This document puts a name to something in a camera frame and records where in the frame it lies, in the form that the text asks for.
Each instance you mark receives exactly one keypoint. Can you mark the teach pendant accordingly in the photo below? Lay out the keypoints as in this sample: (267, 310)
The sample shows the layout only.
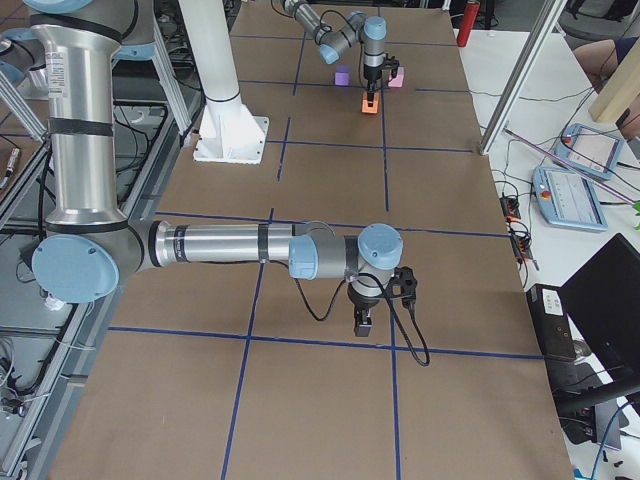
(589, 150)
(567, 200)

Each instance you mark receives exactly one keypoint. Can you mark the wooden beam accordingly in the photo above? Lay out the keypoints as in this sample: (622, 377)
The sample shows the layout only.
(620, 90)

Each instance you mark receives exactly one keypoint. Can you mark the orange foam cube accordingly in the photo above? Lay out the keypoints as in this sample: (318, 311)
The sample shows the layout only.
(370, 103)

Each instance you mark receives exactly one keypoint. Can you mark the black laptop computer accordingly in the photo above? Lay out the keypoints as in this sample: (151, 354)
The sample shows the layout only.
(602, 300)

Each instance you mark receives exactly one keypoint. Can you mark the black orange cable connectors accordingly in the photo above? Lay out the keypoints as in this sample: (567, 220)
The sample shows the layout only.
(519, 233)

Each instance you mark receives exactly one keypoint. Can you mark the aluminium frame post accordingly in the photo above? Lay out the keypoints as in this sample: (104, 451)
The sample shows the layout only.
(543, 26)

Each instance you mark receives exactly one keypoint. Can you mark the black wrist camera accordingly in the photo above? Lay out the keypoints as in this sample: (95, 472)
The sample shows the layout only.
(403, 285)
(392, 65)

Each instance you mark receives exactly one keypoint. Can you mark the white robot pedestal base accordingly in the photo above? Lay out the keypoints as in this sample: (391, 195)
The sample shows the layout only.
(228, 131)

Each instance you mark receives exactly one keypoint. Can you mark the light pink foam cube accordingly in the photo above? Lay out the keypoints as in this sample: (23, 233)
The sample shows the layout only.
(396, 78)

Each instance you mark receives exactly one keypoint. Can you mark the upper teach pendant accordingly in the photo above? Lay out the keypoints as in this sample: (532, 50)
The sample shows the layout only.
(589, 150)

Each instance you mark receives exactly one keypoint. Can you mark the lower teach pendant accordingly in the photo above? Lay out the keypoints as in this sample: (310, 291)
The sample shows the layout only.
(567, 200)

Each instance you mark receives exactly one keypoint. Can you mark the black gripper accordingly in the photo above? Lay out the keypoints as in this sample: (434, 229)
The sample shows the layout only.
(361, 301)
(371, 74)

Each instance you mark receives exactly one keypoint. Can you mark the person's leg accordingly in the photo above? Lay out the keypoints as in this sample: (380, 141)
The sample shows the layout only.
(600, 59)

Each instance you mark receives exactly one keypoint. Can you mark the dark purple foam cube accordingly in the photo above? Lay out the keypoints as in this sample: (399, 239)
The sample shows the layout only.
(342, 75)

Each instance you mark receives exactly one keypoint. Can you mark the red fire extinguisher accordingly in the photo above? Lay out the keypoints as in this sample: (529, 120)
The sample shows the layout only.
(467, 22)

